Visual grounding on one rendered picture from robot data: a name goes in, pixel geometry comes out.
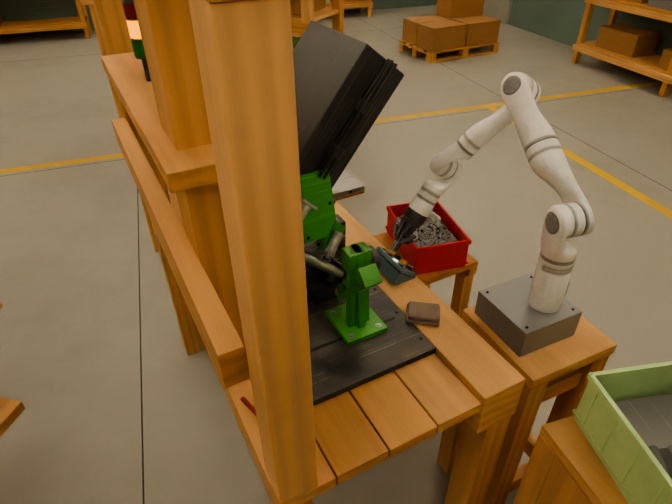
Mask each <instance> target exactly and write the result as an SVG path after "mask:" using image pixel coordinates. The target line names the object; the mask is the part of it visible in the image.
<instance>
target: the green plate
mask: <svg viewBox="0 0 672 504"><path fill-rule="evenodd" d="M327 170H328V169H326V170H325V172H324V173H323V175H322V177H321V178H320V177H318V175H319V174H320V172H321V171H322V170H321V171H318V170H317V171H312V172H308V173H304V174H300V182H301V198H304V199H305V200H307V201H308V202H310V203H311V204H313V205H314V206H316V207H317V208H318V209H317V210H315V209H313V208H312V209H310V210H309V212H308V214H307V215H306V217H305V218H304V220H303V235H304V243H305V244H306V243H310V242H313V241H316V240H320V239H323V238H326V237H327V236H328V234H329V232H330V230H331V228H332V226H333V225H334V223H335V221H336V214H335V207H334V200H333V193H332V185H331V178H330V172H329V174H328V176H327V177H326V179H325V180H324V179H322V178H323V176H324V175H325V173H326V171H327Z"/></svg>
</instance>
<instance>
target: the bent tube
mask: <svg viewBox="0 0 672 504"><path fill-rule="evenodd" d="M301 200H302V217H303V220H304V218H305V217H306V215H307V214H308V212H309V210H310V209H312V208H313V209H315V210H317V209H318V208H317V207H316V206H314V205H313V204H311V203H310V202H308V201H307V200H305V199H304V198H301ZM305 263H306V264H309V265H311V266H313V267H315V268H317V269H319V270H322V271H324V272H326V273H328V274H330V275H333V276H335V277H337V278H339V279H340V278H342V277H343V275H344V270H342V269H340V268H338V267H336V266H334V265H332V264H329V263H327V262H325V261H323V260H321V259H319V258H317V257H315V256H313V255H310V254H308V253H306V252H305Z"/></svg>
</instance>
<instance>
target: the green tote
mask: <svg viewBox="0 0 672 504"><path fill-rule="evenodd" d="M586 378H587V379H588V384H587V386H586V388H585V391H584V393H583V395H582V398H581V400H580V402H579V405H578V407H577V409H573V410H572V412H573V414H574V417H573V418H574V419H575V421H576V423H577V424H578V426H579V427H580V429H581V430H582V432H583V433H584V435H585V437H586V438H587V440H588V441H589V443H590V444H591V446H592V447H593V449H594V451H595V452H596V454H597V455H598V457H599V458H600V460H601V461H602V463H603V465H604V466H605V468H606V469H607V471H608V472H609V474H610V475H611V477H612V479H613V480H614V482H615V483H616V485H617V486H618V488H619V490H620V491H621V493H622V494H623V496H624V497H625V499H626V500H627V502H628V504H672V479H671V478H670V476H669V475H668V473H667V472H666V471H665V469H664V468H663V467H662V465H661V464H660V463H659V461H658V460H657V459H656V457H655V456H654V455H653V453H652V452H651V451H650V449H649V448H648V447H647V445H646V444H645V442H644V441H643V440H642V438H641V437H640V436H639V434H638V433H637V432H636V430H635V429H634V428H633V426H632V425H631V424H630V422H629V421H628V420H627V418H626V417H625V416H624V414H623V413H622V412H621V410H620V409H619V407H618V406H617V405H616V403H615V402H617V401H624V400H630V399H637V398H644V397H650V396H657V395H663V394H670V393H672V361H668V362H661V363H654V364H647V365H640V366H633V367H626V368H619V369H612V370H605V371H597V372H590V373H588V374H587V377H586Z"/></svg>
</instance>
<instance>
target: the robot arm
mask: <svg viewBox="0 0 672 504"><path fill-rule="evenodd" d="M500 95H501V98H502V100H503V102H504V105H503V106H502V107H501V108H500V109H498V110H497V111H496V112H495V113H493V114H492V115H490V116H488V117H487V118H485V119H483V120H481V121H479V122H478V123H476V124H474V125H473V126H472V127H470V128H469V129H468V130H467V131H466V132H465V133H464V134H463V135H462V136H461V137H460V138H459V139H458V140H457V141H456V142H455V143H454V144H452V145H450V146H449V147H447V148H445V149H444V150H442V151H441V152H439V153H438V154H437V155H435V157H434V158H433V159H432V161H431V164H430V168H431V171H432V172H433V173H435V174H436V175H438V176H440V178H438V179H437V180H436V181H433V180H426V181H425V182H424V183H423V185H422V186H421V188H420V190H419V191H418V193H417V194H416V195H415V197H414V198H413V199H412V201H411V202H410V204H409V206H408V207H407V209H406V210H405V212H404V216H403V217H402V218H401V219H400V220H397V219H395V220H394V226H393V235H394V236H395V240H394V242H393V243H392V245H391V248H390V249H391V250H392V251H393V252H397V251H398V250H399V248H400V247H401V245H402V244H406V245H408V244H410V243H413V242H415V241H417V240H419V239H420V237H419V236H418V234H417V232H418V231H419V227H420V226H421V225H423V224H424V222H425V221H426V219H427V218H428V217H430V218H431V219H433V220H434V221H436V222H438V223H439V221H440V220H441V217H440V216H439V215H437V214H436V213H435V212H433V211H432V210H433V207H434V205H435V204H436V202H437V201H438V199H439V198H440V196H441V194H442V193H443V192H444V191H445V190H447V189H448V188H449V187H450V186H451V185H452V184H453V183H454V182H455V181H456V180H457V179H458V178H459V176H460V174H461V171H462V166H461V164H460V163H459V162H458V161H456V159H465V160H468V159H470V158H471V157H472V156H473V155H474V154H475V153H476V152H477V151H479V150H480V149H481V148H482V147H483V146H484V145H485V144H486V143H487V142H488V141H489V140H490V139H491V138H492V137H493V136H494V135H496V134H497V133H498V132H499V131H501V130H502V129H503V128H504V127H506V126H507V125H508V124H510V123H511V122H512V121H514V123H515V126H516V129H517V132H518V135H519V138H520V140H521V143H522V145H523V148H524V152H525V154H526V157H527V159H528V162H529V165H530V167H531V168H532V170H533V171H534V172H535V173H536V174H537V175H538V176H539V177H540V178H541V179H542V180H544V181H545V182H546V183H547V184H549V185H550V186H551V187H552V188H553V189H554V190H555V191H556V192H557V193H558V195H559V196H560V198H561V200H562V202H563V204H557V205H553V206H551V207H550V208H549V209H548V210H547V212H546V215H545V218H544V223H543V229H542V234H541V241H540V243H541V250H540V254H539V258H538V262H537V266H536V270H535V274H534V278H533V281H532V285H531V289H530V293H529V297H528V303H529V305H530V306H531V307H532V308H534V309H535V310H537V311H539V312H543V313H555V312H557V311H559V310H560V308H561V305H562V304H563V303H564V300H565V297H566V294H567V290H568V287H569V284H570V281H571V279H570V276H571V273H572V269H573V266H574V263H575V259H576V256H577V250H576V248H575V247H574V246H573V245H572V244H571V243H569V242H567V241H566V239H567V238H572V237H578V236H583V235H587V234H589V233H591V232H592V231H593V229H594V225H595V219H594V215H593V211H592V209H591V207H590V205H589V203H588V201H587V199H586V197H585V196H584V194H583V192H582V190H581V188H580V187H579V185H578V183H577V181H576V179H575V177H574V175H573V173H572V171H571V169H570V166H569V164H568V162H567V159H566V157H565V154H564V151H563V149H562V146H561V144H560V142H559V139H558V137H557V135H556V133H555V132H554V130H553V129H552V127H551V126H550V124H549V123H548V122H547V120H546V119H545V118H544V116H543V115H542V114H541V112H540V111H539V109H538V107H537V105H536V103H537V101H538V100H539V98H540V95H541V87H540V85H539V83H538V82H536V81H535V80H534V79H532V78H531V77H530V76H528V75H527V74H525V73H522V72H511V73H509V74H507V75H506V76H505V77H504V79H503V80H502V82H501V86H500ZM400 235H401V236H400Z"/></svg>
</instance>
